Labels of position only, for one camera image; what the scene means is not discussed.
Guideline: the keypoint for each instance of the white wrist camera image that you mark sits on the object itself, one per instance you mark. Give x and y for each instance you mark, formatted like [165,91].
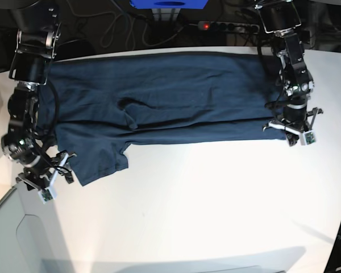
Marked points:
[307,137]
[47,194]

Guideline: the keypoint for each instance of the blue T-shirt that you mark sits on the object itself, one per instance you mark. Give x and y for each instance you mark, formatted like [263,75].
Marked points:
[104,105]

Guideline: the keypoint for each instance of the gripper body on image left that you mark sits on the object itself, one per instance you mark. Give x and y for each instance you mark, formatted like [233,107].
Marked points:
[43,173]

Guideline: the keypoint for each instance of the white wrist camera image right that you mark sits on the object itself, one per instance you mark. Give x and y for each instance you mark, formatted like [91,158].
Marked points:
[307,137]

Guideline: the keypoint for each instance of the blue box with oval hole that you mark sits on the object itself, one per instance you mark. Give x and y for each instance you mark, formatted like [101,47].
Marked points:
[168,4]

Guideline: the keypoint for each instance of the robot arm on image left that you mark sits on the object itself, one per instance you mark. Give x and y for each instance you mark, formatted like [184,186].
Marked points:
[36,41]

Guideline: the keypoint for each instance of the aluminium profile post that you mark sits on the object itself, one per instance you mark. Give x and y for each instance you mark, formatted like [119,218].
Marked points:
[165,15]

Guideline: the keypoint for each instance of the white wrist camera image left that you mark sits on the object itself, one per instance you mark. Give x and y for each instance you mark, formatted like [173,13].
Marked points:
[47,194]

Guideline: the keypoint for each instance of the black power strip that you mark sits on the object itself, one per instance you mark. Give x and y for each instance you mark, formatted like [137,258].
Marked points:
[235,28]

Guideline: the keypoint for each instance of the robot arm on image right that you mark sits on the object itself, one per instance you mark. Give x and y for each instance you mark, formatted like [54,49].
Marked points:
[280,20]

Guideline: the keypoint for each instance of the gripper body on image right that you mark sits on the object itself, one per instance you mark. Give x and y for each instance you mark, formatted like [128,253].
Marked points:
[297,121]

